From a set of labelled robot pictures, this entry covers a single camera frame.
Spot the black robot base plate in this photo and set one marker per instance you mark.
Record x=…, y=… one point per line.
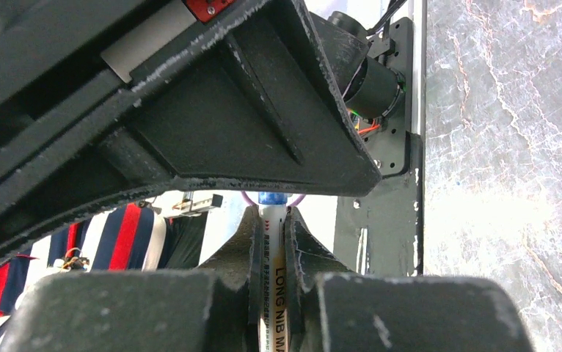
x=382, y=233

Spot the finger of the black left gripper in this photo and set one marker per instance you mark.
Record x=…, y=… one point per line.
x=262, y=110

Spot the white long nib marker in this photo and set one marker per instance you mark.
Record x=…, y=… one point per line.
x=273, y=334

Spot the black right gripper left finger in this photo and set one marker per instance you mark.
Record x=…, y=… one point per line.
x=203, y=309

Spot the striped cloth in basket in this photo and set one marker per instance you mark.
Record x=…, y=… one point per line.
x=129, y=237

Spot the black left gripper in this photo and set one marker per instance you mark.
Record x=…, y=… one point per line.
x=61, y=60

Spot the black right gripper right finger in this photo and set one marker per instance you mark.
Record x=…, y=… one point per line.
x=332, y=308

